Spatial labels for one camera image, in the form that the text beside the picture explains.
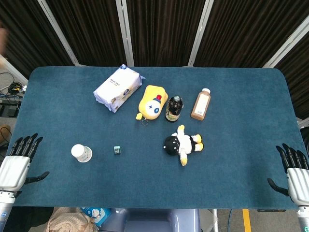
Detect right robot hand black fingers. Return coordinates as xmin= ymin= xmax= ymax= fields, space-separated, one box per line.
xmin=267 ymin=143 xmax=309 ymax=207

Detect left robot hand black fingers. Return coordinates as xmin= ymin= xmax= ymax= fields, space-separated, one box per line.
xmin=0 ymin=133 xmax=50 ymax=193

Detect white paper cup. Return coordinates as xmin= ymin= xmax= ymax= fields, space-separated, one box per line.
xmin=70 ymin=144 xmax=93 ymax=163

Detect black floor box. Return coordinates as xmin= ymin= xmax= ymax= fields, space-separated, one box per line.
xmin=0 ymin=98 xmax=23 ymax=118

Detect beige fabric bag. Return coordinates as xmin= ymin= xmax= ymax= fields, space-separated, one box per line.
xmin=45 ymin=211 xmax=97 ymax=232

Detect blue printed package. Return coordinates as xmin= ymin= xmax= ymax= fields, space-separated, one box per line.
xmin=81 ymin=207 xmax=112 ymax=227

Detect white side table edge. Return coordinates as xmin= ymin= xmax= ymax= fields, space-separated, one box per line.
xmin=0 ymin=54 xmax=29 ymax=86

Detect black white plush doll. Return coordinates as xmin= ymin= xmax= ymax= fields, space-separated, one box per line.
xmin=163 ymin=124 xmax=204 ymax=167

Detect brown juice bottle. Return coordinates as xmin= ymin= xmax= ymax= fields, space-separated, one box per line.
xmin=190 ymin=88 xmax=211 ymax=121

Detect blue table cloth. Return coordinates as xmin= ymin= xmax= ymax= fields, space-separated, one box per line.
xmin=13 ymin=66 xmax=304 ymax=210

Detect lavender tissue pack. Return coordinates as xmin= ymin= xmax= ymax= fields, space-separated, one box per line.
xmin=93 ymin=64 xmax=146 ymax=114

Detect dark glass bottle black cap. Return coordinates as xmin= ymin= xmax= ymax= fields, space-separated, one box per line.
xmin=165 ymin=95 xmax=183 ymax=123

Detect yellow plush toy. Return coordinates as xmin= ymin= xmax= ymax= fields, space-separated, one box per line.
xmin=135 ymin=85 xmax=169 ymax=121

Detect coiled black yellow cables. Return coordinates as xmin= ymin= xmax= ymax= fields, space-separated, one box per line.
xmin=7 ymin=81 xmax=26 ymax=97

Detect white frame post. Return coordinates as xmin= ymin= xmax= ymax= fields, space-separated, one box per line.
xmin=187 ymin=0 xmax=214 ymax=67
xmin=115 ymin=0 xmax=135 ymax=67
xmin=37 ymin=0 xmax=82 ymax=67
xmin=262 ymin=14 xmax=309 ymax=69

